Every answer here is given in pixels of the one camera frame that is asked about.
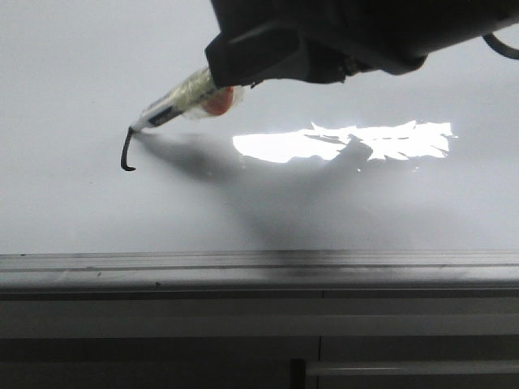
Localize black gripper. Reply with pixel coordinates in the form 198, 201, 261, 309
205, 1, 518, 87

